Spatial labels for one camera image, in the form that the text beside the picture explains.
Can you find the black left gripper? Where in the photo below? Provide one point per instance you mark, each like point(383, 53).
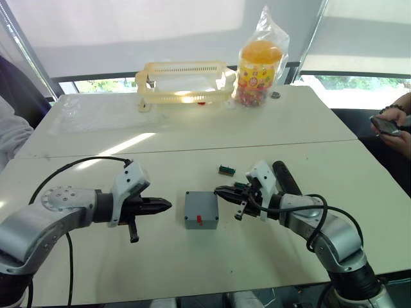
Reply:
point(133, 208)

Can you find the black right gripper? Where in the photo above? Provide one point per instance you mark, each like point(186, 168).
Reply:
point(252, 200)

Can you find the dark smartphone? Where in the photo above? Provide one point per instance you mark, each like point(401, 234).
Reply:
point(385, 125)

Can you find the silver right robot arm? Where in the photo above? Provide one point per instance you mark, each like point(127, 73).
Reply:
point(337, 231)

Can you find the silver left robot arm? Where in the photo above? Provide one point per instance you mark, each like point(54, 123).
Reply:
point(38, 221)

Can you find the person's bare forearm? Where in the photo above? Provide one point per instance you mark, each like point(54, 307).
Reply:
point(405, 101)

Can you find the grey plastic box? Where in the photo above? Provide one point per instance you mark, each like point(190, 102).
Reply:
point(201, 208)

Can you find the candy jar with orange lid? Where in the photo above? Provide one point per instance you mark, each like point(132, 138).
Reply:
point(257, 77)

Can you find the person's left hand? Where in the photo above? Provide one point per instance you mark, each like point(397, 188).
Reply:
point(398, 141)

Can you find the person's right hand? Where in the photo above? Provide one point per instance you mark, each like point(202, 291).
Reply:
point(394, 115)

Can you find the small green black component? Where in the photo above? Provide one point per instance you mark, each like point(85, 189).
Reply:
point(239, 184)

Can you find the green black terminal block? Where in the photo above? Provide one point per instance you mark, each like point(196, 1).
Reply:
point(227, 170)

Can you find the small red part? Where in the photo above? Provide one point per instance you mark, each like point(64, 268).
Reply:
point(199, 220)

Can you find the cream plastic basket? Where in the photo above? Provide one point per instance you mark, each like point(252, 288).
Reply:
point(184, 96)

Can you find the small round grey cap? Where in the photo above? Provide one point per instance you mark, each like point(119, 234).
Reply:
point(275, 95)

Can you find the clear plastic sheet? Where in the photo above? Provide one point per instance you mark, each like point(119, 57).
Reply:
point(96, 112)

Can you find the person in grey sleeve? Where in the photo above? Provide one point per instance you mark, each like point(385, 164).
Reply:
point(13, 128)

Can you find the clear plastic bag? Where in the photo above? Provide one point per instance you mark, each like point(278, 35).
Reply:
point(276, 29)

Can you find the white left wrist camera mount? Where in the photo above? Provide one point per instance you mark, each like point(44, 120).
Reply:
point(130, 179)

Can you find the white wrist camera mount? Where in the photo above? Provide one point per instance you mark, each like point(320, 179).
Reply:
point(130, 179)
point(266, 179)

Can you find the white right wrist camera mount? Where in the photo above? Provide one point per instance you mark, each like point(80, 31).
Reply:
point(266, 179)

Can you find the grey window frame post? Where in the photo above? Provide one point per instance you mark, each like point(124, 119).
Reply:
point(24, 41)
point(309, 38)

